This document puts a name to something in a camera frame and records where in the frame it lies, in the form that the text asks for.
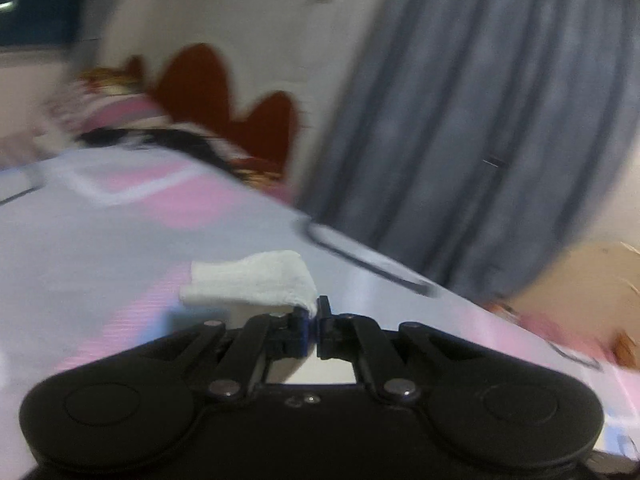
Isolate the grey curtain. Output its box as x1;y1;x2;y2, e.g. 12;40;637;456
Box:
295;0;640;306

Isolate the brown and cream headboard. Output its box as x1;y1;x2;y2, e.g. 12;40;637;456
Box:
122;42;301;181

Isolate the small cream knitted garment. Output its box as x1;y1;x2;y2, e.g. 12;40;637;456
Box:
179;250;357;385

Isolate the orange floral cloth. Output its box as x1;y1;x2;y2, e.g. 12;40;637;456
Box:
615;331;640;368

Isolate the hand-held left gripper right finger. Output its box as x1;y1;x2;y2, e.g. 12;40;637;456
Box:
318;295;483;403

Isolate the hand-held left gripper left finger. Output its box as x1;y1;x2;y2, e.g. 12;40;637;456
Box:
144;306;318;402

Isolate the pink striped pillow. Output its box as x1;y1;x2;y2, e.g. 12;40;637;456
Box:
42;80;175;137

